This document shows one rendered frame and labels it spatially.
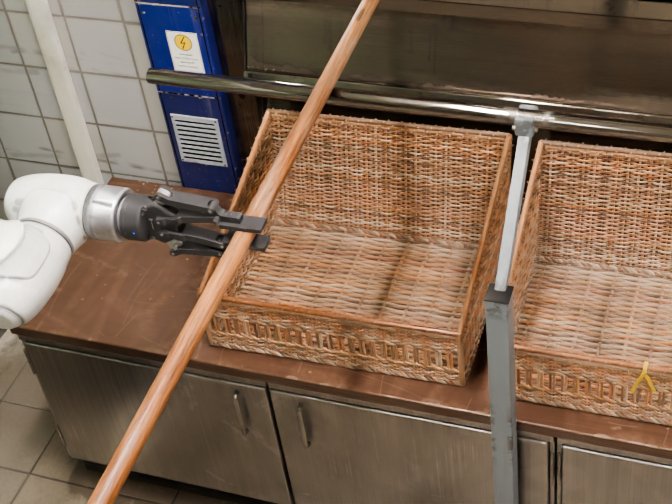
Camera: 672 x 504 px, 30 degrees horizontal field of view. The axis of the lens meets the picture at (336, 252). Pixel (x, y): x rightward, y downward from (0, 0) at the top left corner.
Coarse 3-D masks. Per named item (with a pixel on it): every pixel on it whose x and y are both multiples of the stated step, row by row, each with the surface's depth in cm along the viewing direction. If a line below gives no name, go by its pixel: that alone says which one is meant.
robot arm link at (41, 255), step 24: (0, 240) 188; (24, 240) 190; (48, 240) 195; (0, 264) 188; (24, 264) 189; (48, 264) 193; (0, 288) 188; (24, 288) 189; (48, 288) 193; (0, 312) 188; (24, 312) 190
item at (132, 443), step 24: (360, 24) 232; (336, 48) 227; (336, 72) 222; (312, 96) 217; (312, 120) 213; (288, 144) 208; (288, 168) 205; (264, 192) 199; (264, 216) 198; (240, 240) 192; (216, 288) 185; (192, 312) 182; (192, 336) 178; (168, 360) 175; (168, 384) 172; (144, 408) 169; (144, 432) 167; (120, 456) 164; (120, 480) 162
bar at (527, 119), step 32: (288, 96) 226; (352, 96) 222; (384, 96) 220; (512, 128) 214; (544, 128) 212; (576, 128) 210; (608, 128) 208; (640, 128) 206; (512, 192) 214; (512, 224) 213; (512, 256) 214; (512, 288) 213; (512, 320) 218; (512, 352) 222; (512, 384) 227; (512, 416) 232; (512, 448) 238; (512, 480) 244
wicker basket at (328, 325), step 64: (320, 128) 274; (384, 128) 268; (448, 128) 264; (256, 192) 275; (320, 192) 281; (384, 192) 276; (448, 192) 271; (256, 256) 280; (320, 256) 278; (384, 256) 276; (448, 256) 273; (256, 320) 253; (320, 320) 247; (384, 320) 242; (448, 320) 259; (448, 384) 248
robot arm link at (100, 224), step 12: (96, 192) 199; (108, 192) 199; (120, 192) 199; (132, 192) 202; (96, 204) 198; (108, 204) 198; (120, 204) 199; (84, 216) 199; (96, 216) 198; (108, 216) 197; (96, 228) 199; (108, 228) 198; (108, 240) 201; (120, 240) 201
